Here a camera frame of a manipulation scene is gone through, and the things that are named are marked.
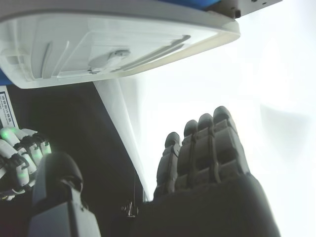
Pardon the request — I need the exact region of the large white printed box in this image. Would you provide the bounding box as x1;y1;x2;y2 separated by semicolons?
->
0;85;19;130

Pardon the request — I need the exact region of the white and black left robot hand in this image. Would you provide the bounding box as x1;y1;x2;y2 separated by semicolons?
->
32;105;282;237

